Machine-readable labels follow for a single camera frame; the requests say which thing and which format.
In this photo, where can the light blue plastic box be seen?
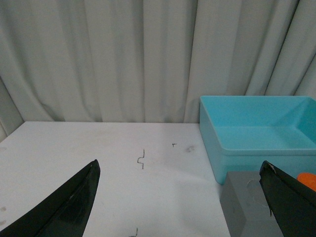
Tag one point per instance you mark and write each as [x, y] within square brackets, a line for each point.
[241, 132]

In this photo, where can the gray block with round hole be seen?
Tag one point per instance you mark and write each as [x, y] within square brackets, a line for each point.
[245, 208]

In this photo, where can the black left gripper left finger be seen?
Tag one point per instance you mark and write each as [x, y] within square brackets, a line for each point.
[65, 212]

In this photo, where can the white pleated curtain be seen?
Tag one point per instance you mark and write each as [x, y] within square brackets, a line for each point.
[148, 60]

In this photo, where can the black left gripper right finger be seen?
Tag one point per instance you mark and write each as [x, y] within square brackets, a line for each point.
[292, 203]

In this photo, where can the orange cylinder with white numbers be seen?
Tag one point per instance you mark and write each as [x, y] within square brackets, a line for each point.
[307, 179]

